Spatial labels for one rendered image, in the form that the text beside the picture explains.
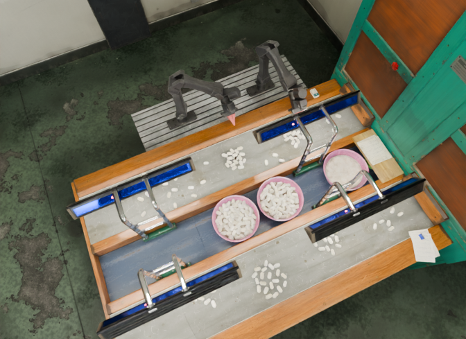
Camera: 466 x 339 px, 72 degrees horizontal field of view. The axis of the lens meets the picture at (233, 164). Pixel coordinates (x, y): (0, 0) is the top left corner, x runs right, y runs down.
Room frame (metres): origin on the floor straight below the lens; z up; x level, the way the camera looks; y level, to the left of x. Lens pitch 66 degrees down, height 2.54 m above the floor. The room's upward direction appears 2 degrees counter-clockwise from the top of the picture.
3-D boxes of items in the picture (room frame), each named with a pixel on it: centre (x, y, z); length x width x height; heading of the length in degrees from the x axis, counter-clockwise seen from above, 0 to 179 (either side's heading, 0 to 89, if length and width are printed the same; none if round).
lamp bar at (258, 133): (0.93, -0.41, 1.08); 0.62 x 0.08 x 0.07; 113
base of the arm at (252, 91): (1.41, -0.21, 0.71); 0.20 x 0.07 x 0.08; 114
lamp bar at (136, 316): (0.04, 0.27, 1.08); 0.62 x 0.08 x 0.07; 113
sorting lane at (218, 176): (0.81, 0.02, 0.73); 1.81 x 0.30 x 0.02; 113
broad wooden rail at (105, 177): (1.01, 0.10, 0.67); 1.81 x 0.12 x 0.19; 113
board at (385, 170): (0.82, -0.87, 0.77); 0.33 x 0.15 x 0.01; 23
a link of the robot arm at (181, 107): (1.16, 0.32, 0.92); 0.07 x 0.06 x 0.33; 178
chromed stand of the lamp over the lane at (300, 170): (0.85, -0.43, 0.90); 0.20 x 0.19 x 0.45; 113
